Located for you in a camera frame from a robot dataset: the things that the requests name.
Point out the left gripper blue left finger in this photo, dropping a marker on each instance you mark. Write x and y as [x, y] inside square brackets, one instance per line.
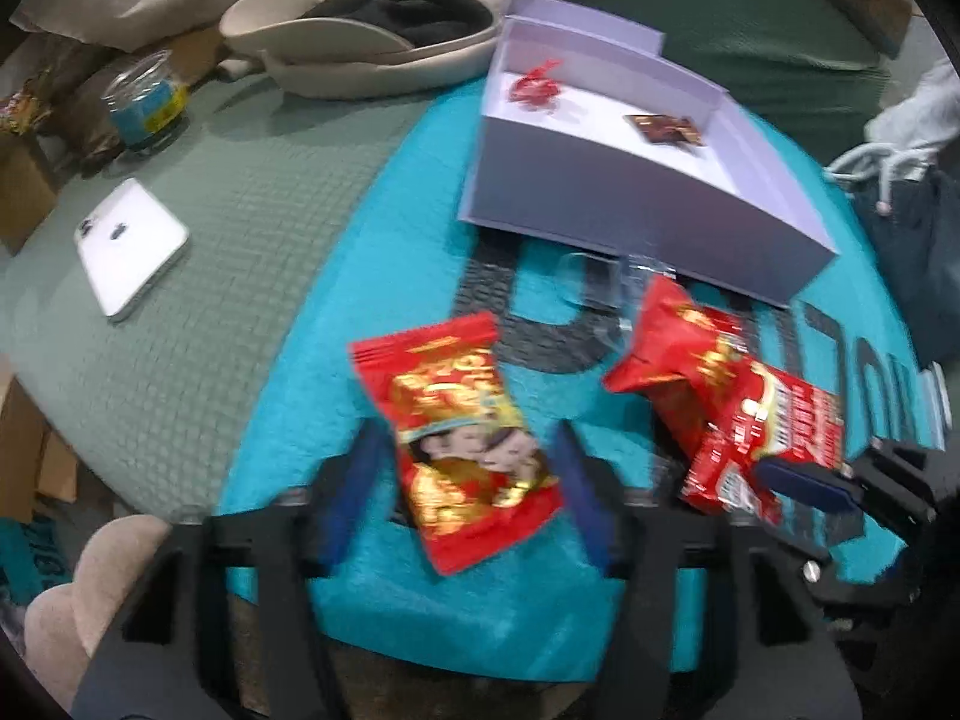
[339, 494]

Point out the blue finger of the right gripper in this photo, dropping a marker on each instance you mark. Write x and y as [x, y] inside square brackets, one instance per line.
[806, 481]

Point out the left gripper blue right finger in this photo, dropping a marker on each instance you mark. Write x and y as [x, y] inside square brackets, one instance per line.
[593, 496]

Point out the red snack packet with children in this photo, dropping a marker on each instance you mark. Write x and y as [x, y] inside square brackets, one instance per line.
[473, 475]

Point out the long red spicy strip packet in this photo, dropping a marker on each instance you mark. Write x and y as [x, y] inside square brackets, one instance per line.
[727, 410]

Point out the clear plastic hair clip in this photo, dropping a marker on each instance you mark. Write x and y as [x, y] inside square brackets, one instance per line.
[613, 287]

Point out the dark blue jeans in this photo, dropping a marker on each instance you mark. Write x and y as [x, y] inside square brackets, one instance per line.
[916, 247]

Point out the white smartphone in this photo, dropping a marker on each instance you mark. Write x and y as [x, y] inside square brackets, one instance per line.
[125, 244]

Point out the beige plush slipper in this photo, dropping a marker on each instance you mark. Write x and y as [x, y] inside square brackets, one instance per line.
[64, 625]

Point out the white open gift box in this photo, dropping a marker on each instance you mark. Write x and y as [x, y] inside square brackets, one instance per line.
[730, 212]

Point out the dark brown sauce sachet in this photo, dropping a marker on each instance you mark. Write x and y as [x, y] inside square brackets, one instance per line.
[663, 128]

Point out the beige bucket hat black lining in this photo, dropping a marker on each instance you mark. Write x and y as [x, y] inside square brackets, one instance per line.
[342, 50]

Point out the glass jar blue label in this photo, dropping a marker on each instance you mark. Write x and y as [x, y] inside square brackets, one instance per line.
[146, 101]

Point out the grey hoodie with drawstrings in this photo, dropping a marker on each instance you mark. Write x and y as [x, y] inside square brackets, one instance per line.
[902, 142]

